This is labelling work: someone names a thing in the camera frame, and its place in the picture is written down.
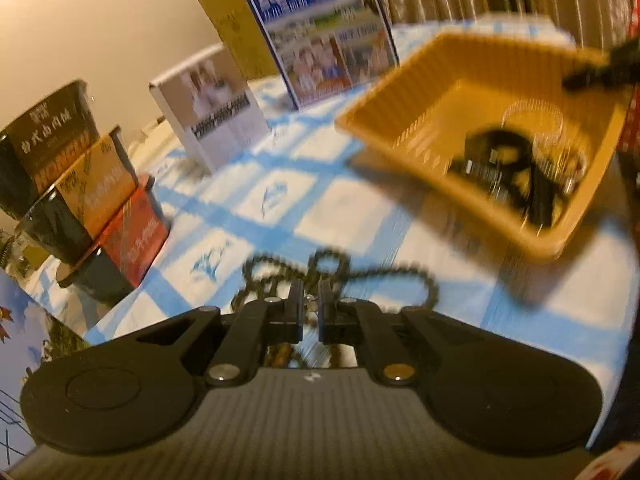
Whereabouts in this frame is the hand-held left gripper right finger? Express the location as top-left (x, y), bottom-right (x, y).
top-left (318, 279), bottom-right (484, 387)

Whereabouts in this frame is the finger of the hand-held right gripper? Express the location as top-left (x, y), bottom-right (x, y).
top-left (561, 35), bottom-right (640, 92)

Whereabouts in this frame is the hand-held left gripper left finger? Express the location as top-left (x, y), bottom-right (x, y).
top-left (136, 279), bottom-right (306, 387)

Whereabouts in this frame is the brown bead necklace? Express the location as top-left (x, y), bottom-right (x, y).
top-left (230, 247), bottom-right (442, 312)

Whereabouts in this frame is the clear bead bracelet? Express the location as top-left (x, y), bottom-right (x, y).
top-left (500, 100), bottom-right (589, 192)

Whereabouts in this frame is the yellow plastic tray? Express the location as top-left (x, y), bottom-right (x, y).
top-left (334, 32), bottom-right (632, 262)

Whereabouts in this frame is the blue checkered tablecloth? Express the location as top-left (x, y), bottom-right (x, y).
top-left (20, 12), bottom-right (640, 453)

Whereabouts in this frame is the black wrist watch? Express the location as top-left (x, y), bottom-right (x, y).
top-left (464, 129), bottom-right (557, 227)

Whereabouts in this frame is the red label noodle bowl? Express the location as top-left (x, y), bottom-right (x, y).
top-left (57, 175), bottom-right (171, 306)

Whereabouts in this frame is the white photo printed box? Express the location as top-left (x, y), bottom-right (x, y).
top-left (148, 42), bottom-right (271, 174)

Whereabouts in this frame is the yellow label noodle bowl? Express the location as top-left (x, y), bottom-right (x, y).
top-left (20, 127), bottom-right (139, 267)

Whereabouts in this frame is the blue milk carton box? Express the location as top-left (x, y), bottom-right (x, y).
top-left (239, 0), bottom-right (401, 110)

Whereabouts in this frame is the printed scenery box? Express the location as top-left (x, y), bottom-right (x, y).
top-left (0, 267), bottom-right (102, 462)

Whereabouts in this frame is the brown cardboard box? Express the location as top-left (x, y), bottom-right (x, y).
top-left (197, 0), bottom-right (282, 82)

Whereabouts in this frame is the black instant noodle bowl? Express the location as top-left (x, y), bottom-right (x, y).
top-left (0, 80), bottom-right (104, 222)

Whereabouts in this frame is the red white packet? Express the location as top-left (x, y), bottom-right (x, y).
top-left (584, 446), bottom-right (640, 480)

